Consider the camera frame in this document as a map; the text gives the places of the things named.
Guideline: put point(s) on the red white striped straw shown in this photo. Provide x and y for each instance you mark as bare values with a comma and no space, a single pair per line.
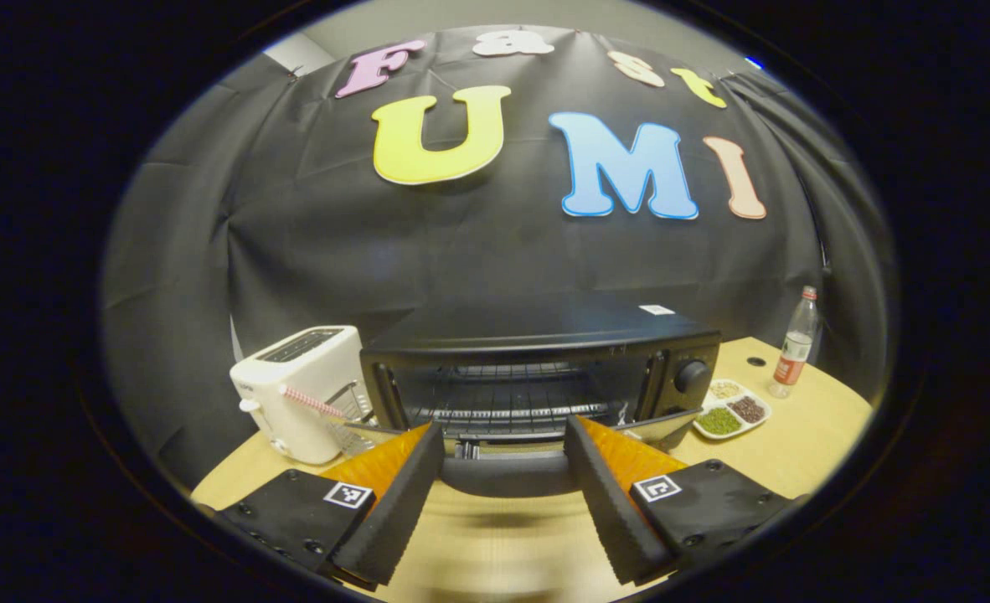
311,402

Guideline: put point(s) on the black backdrop cloth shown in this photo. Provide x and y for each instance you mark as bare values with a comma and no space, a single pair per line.
503,251

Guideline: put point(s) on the white toaster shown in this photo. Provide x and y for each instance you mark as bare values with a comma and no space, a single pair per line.
294,394

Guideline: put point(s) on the black electric oven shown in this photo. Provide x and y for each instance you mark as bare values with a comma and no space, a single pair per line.
545,335

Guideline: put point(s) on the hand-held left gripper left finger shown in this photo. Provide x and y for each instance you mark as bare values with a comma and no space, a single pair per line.
403,511

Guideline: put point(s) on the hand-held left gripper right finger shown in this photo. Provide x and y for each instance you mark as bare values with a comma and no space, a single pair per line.
612,511

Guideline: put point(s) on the white divided bean dish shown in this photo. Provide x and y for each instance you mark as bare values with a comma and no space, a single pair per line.
721,421

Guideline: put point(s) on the clear plastic water bottle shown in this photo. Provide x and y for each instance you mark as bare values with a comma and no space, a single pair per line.
792,360

